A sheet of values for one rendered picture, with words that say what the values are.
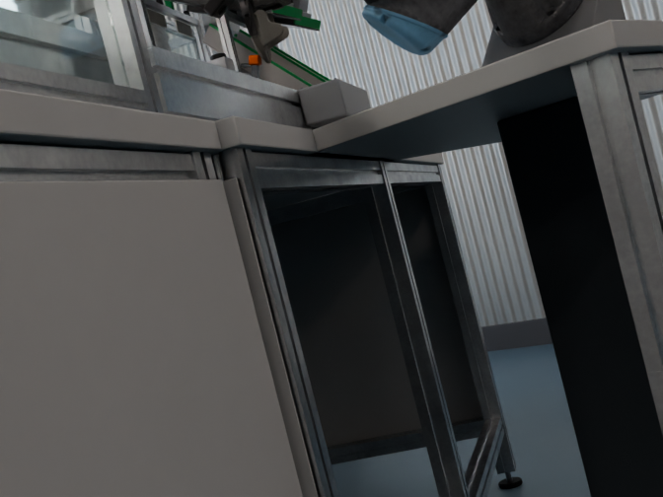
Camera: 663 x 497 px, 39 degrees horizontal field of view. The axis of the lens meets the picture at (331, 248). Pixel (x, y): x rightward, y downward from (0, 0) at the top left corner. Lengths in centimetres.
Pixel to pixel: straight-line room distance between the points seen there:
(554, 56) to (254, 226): 36
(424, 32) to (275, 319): 56
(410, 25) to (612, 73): 43
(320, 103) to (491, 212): 301
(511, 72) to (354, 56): 385
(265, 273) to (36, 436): 43
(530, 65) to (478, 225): 350
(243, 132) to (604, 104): 37
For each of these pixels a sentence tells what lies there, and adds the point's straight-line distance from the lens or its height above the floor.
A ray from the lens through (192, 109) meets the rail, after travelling 107.
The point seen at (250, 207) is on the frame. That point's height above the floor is 77.
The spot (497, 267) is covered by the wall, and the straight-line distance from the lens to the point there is 450.
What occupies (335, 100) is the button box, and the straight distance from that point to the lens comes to 150.
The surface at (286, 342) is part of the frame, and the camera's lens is 96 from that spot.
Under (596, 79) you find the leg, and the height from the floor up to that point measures 81.
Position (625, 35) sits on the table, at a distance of 101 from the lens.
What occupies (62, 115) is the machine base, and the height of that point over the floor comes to 85.
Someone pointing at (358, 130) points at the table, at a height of 84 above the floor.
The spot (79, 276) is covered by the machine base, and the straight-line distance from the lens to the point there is 65.
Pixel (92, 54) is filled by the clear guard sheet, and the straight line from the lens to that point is 84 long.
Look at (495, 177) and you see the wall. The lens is 443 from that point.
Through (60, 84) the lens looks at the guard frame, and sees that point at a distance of 75.
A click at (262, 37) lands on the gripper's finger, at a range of 172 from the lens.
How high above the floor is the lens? 72
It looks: 1 degrees down
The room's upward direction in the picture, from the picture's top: 14 degrees counter-clockwise
